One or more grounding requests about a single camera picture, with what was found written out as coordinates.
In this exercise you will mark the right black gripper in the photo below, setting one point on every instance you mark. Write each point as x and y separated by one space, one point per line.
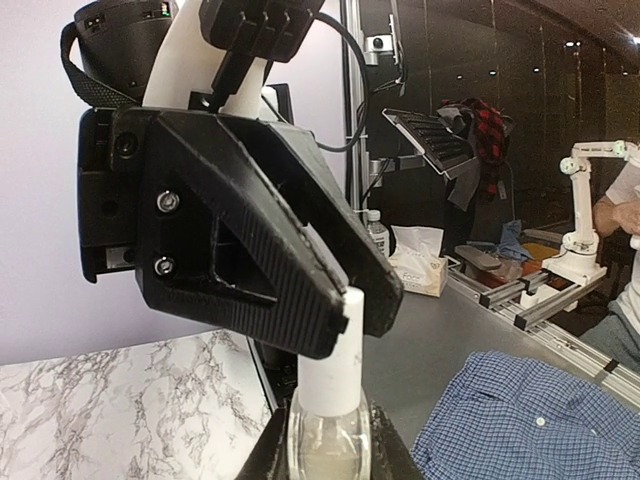
211 239

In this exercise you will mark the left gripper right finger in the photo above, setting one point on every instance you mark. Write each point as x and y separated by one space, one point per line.
390 458

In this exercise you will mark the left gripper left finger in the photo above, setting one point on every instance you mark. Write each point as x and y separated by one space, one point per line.
268 458

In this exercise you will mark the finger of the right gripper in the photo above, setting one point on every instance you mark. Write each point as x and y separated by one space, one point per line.
293 162

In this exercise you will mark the clear nail polish bottle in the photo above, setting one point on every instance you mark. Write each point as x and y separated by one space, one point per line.
328 448

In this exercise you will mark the white nail polish cap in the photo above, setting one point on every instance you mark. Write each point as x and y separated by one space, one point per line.
331 387

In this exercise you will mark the small white robot arm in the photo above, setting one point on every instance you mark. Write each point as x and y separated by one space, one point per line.
575 263

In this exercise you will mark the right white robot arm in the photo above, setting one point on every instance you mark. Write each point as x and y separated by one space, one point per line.
151 54

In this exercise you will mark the plastic water bottle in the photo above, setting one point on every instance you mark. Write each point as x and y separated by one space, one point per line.
378 232

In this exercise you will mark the tissue box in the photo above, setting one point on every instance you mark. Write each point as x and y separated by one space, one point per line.
417 259

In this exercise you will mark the blue checkered shirt body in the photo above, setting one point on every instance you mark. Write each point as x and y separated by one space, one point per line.
507 417

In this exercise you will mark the black keyboard on stand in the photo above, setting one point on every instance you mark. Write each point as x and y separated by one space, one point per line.
434 142

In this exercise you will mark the red plaid cloth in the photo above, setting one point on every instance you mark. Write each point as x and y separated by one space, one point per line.
487 131

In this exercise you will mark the person in white shirt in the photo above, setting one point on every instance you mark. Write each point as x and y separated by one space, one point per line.
617 334

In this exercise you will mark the right aluminium frame post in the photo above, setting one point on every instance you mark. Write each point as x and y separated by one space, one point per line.
356 101

